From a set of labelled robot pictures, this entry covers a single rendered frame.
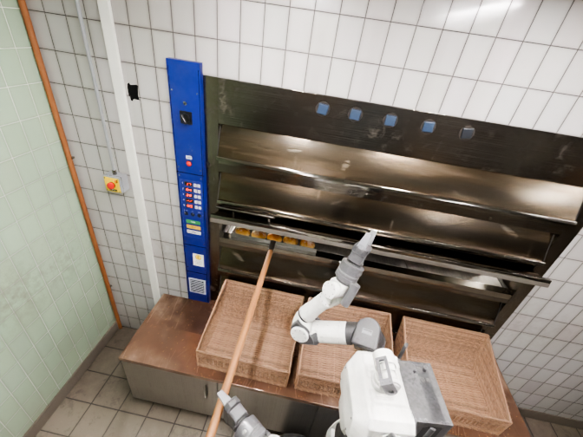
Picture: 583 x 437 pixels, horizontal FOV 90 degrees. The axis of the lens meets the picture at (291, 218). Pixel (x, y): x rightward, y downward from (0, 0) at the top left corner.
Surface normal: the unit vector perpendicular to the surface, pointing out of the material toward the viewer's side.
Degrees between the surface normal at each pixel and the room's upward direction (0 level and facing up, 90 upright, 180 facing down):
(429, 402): 0
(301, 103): 90
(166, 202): 90
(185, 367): 0
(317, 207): 70
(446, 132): 90
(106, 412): 0
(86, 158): 90
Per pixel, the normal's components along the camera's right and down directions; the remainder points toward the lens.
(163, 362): 0.13, -0.83
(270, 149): -0.10, 0.21
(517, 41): -0.15, 0.52
